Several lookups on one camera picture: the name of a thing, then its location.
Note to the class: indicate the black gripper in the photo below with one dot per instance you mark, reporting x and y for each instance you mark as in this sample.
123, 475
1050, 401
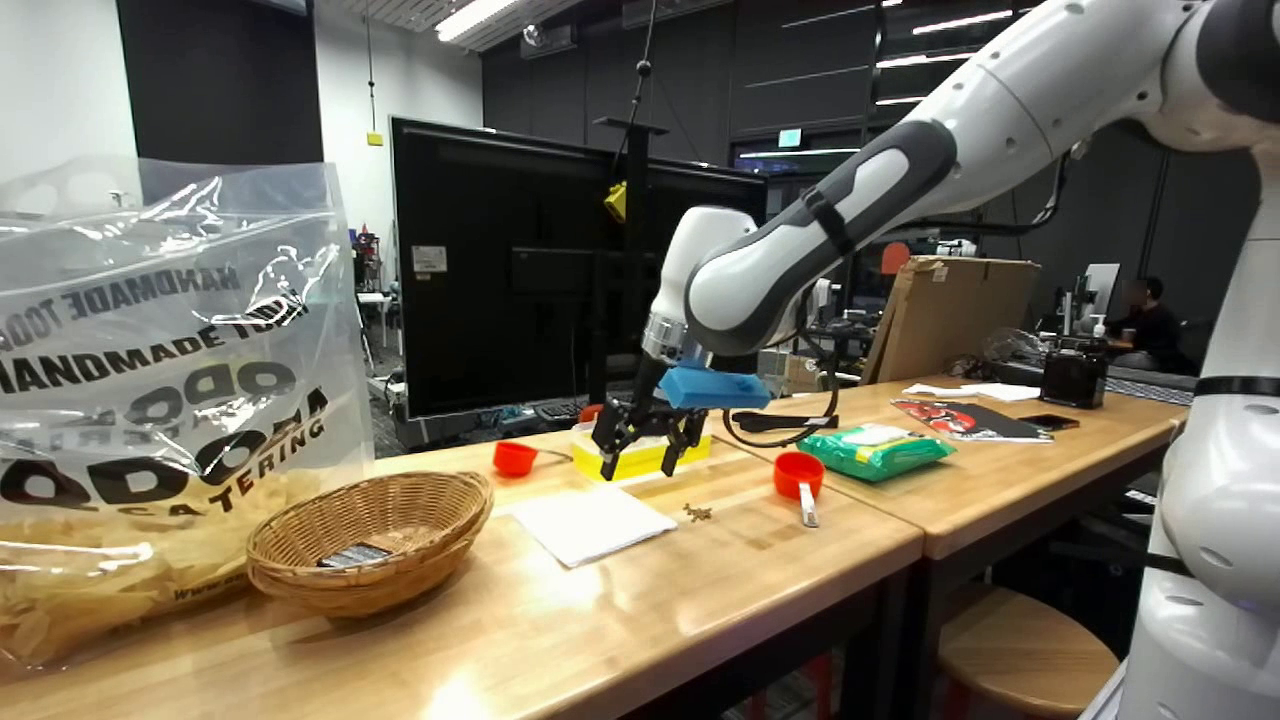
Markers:
654, 416

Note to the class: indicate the white paper sheet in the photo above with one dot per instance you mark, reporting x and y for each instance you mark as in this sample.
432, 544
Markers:
594, 526
983, 394

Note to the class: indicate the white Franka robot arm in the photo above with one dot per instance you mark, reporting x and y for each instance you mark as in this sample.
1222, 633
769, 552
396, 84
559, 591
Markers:
1015, 95

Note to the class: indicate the small red cup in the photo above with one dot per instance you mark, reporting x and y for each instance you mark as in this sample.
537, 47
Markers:
513, 457

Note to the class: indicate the wooden top table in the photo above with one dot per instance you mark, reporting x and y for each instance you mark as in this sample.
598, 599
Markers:
1015, 475
535, 625

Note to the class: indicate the green wet wipes pack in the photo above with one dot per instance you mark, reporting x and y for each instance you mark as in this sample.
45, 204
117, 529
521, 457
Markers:
875, 453

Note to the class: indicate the large black monitor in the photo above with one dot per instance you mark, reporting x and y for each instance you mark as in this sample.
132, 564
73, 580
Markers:
505, 265

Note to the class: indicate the yellow sticky note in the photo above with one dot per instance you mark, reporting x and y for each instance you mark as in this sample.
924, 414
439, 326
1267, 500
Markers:
616, 203

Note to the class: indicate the wicker basket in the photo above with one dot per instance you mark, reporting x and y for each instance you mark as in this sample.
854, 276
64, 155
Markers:
365, 564

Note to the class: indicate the small dark packet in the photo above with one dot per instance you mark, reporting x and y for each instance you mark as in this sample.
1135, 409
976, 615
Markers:
354, 552

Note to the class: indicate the brown cardboard box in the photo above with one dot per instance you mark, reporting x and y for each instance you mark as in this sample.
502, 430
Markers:
952, 323

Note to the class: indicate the black phone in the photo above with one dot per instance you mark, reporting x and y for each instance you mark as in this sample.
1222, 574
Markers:
1050, 422

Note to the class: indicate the round wooden stool orange legs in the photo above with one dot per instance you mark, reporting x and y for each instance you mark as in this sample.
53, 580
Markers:
1027, 655

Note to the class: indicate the black desk organizer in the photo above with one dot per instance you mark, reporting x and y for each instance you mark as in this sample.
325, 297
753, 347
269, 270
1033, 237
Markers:
1073, 376

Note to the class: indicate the ceiling light strip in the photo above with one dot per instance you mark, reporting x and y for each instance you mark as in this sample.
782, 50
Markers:
475, 17

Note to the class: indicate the clear printed plastic bag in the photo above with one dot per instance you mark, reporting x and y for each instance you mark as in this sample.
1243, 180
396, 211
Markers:
162, 401

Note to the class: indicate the seated person dark shirt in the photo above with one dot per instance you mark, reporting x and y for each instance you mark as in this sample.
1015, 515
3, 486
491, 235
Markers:
1148, 326

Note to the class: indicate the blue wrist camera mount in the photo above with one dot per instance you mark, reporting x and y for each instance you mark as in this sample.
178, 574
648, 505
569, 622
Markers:
712, 385

